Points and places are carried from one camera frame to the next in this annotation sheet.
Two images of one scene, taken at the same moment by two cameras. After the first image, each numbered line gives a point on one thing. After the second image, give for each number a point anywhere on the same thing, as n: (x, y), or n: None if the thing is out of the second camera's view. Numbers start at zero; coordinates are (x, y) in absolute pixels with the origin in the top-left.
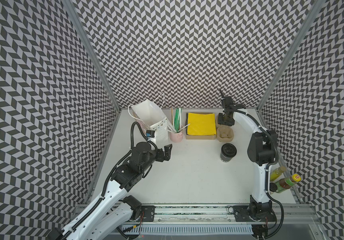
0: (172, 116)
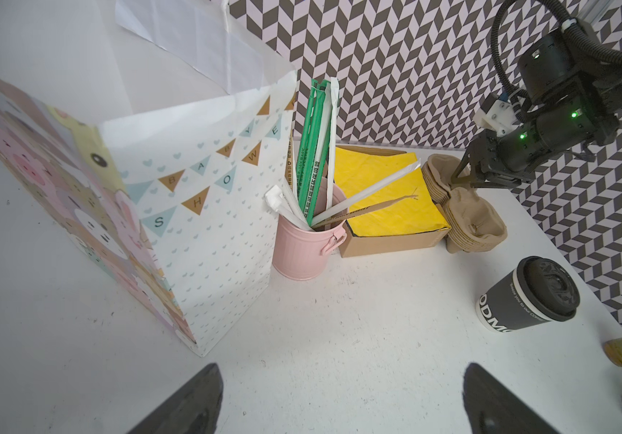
0: (365, 210)
